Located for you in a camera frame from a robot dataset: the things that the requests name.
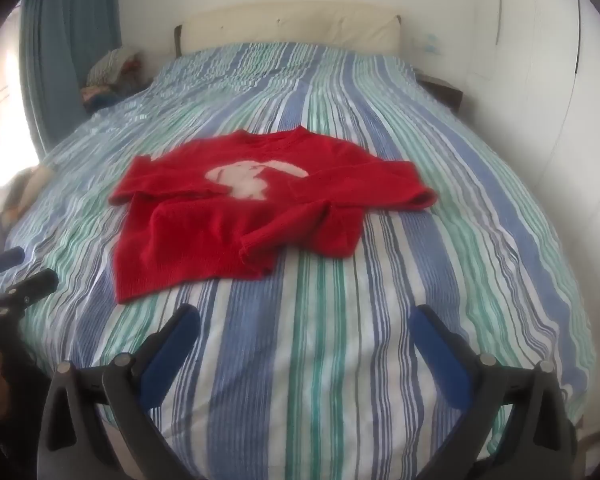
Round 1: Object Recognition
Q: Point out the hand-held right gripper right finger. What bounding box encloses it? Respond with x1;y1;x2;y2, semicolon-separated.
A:
409;304;579;480

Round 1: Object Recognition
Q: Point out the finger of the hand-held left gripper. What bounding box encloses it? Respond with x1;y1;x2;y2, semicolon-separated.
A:
4;269;60;307
0;246;26;275

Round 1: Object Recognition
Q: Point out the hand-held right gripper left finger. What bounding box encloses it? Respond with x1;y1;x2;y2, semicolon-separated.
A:
37;304;202;480

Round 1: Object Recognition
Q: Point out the red sweater with white figure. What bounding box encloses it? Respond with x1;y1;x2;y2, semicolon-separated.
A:
109;127;439;305

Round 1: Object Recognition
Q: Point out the pile of folded clothes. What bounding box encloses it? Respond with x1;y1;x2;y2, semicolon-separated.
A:
81;46;154;111

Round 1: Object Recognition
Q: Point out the striped bed cover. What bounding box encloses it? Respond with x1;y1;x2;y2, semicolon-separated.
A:
0;40;598;480

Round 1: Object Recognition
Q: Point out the blue curtain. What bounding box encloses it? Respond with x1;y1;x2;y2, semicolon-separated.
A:
19;0;124;161

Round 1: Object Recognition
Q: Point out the dark wooden bedside table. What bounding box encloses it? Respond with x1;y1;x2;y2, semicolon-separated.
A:
415;74;465;111

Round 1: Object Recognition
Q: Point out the white wardrobe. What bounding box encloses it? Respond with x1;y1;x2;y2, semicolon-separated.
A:
472;0;600;341

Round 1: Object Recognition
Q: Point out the cream padded headboard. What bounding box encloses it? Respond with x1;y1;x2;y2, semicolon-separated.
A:
174;2;404;59

